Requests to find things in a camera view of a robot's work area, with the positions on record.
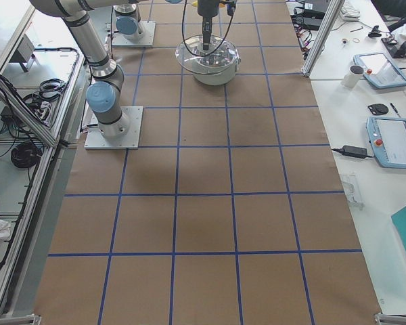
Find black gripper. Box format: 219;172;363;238
197;0;220;51

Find glass pot lid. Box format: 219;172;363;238
175;35;240;75

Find white electric cooking pot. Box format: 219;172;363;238
175;35;241;86

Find white mug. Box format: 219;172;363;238
341;64;364;89

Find blue teach pendant far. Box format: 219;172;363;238
353;52;406;89

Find blue teach pendant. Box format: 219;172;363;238
353;52;406;89
365;116;406;169

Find black computer mouse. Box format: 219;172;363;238
367;103;389;116

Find black power adapter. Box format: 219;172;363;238
342;145;373;159

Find blue teach pendant near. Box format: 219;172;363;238
365;116;406;169

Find aluminium frame post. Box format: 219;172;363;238
301;0;344;77

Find clear plastic bracket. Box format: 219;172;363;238
340;173;364;211

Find coiled black cables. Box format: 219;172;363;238
10;141;43;169

